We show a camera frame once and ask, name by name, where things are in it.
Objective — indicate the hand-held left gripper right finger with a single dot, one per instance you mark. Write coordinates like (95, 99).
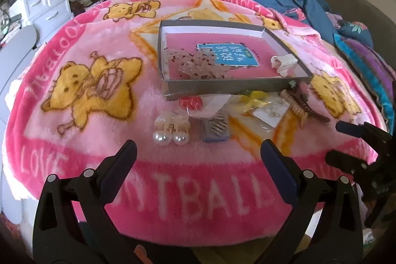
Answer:
(273, 162)

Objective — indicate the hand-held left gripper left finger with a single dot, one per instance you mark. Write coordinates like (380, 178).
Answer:
(123, 155)

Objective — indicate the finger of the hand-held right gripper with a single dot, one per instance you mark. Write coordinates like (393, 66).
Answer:
(349, 129)
(343, 160)

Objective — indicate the white earring card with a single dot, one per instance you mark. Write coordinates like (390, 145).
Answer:
(269, 115)

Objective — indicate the beige twisted hair clip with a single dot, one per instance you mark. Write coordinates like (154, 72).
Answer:
(295, 107)

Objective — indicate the grey shallow box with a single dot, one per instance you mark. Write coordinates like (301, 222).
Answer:
(235, 86)

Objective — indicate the pink bear printed blanket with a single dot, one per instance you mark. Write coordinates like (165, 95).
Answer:
(102, 131)

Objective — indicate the brown hair clip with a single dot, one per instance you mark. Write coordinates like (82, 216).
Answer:
(315, 112)

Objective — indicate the pearl hair clip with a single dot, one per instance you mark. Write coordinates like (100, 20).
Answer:
(161, 136)
(180, 135)

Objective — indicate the purple and blue pillow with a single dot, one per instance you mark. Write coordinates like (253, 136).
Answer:
(368, 69)

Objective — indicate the yellow item in clear bag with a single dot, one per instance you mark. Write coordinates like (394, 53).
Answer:
(252, 101)

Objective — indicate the red hair clip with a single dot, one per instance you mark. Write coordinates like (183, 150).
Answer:
(190, 103)

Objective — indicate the white bow hair clip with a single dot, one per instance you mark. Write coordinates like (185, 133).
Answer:
(283, 64)

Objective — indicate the blue printed card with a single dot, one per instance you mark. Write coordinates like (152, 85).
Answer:
(230, 55)

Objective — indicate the clear bag of pink beads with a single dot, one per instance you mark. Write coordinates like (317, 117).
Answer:
(198, 66)

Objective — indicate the grey headboard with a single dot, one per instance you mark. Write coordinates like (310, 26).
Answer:
(349, 4)

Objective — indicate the white dresser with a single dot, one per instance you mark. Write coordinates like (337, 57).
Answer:
(49, 4)

